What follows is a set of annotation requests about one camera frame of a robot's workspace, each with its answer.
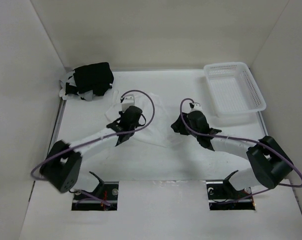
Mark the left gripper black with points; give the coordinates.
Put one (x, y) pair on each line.
(121, 113)

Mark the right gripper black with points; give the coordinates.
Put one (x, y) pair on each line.
(178, 126)

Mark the white tank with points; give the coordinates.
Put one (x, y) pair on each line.
(158, 133)
(69, 89)

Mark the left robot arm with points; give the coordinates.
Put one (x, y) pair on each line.
(64, 172)

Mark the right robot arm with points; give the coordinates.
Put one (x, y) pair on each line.
(266, 169)

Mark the white tank top in pile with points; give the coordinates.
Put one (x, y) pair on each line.
(69, 89)

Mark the white plastic basket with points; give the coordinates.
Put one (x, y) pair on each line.
(233, 89)

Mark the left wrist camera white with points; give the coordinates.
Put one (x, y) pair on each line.
(127, 101)

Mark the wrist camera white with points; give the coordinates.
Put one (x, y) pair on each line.
(127, 101)
(195, 106)

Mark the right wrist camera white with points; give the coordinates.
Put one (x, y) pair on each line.
(195, 106)

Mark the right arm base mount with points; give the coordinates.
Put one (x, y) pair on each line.
(222, 196)

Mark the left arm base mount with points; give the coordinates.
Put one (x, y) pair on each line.
(107, 191)

